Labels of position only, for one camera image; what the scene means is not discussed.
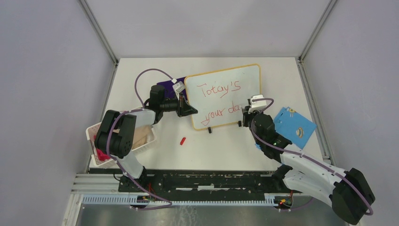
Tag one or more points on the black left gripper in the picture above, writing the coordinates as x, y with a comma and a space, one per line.
183, 108

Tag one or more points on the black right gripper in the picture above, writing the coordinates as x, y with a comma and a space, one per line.
246, 115

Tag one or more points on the red marker cap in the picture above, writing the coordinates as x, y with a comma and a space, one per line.
182, 141

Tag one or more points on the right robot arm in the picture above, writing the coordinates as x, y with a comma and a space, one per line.
347, 192

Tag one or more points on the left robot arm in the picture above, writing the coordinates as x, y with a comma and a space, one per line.
117, 130

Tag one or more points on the yellow framed whiteboard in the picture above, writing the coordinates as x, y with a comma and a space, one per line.
217, 94

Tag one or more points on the purple cloth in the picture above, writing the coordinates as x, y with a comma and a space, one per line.
168, 85

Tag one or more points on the blue cartoon print cloth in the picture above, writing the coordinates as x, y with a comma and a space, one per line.
293, 126

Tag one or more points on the beige cloth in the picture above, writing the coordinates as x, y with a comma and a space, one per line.
142, 136

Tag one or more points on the white plastic basket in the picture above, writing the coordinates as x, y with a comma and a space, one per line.
91, 133

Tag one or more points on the red cloth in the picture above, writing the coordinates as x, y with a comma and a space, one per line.
101, 156

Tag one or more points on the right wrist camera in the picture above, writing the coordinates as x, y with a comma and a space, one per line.
259, 103

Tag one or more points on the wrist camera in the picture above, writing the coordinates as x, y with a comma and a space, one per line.
178, 88
259, 103

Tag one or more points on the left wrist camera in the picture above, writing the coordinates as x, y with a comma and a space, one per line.
178, 88

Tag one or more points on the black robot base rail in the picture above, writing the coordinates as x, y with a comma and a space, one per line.
211, 185

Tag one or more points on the grey aluminium frame post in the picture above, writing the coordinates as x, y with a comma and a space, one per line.
325, 15

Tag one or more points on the white slotted cable duct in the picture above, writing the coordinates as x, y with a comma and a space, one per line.
137, 200

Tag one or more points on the left aluminium frame post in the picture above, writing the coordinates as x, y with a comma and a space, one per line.
98, 30

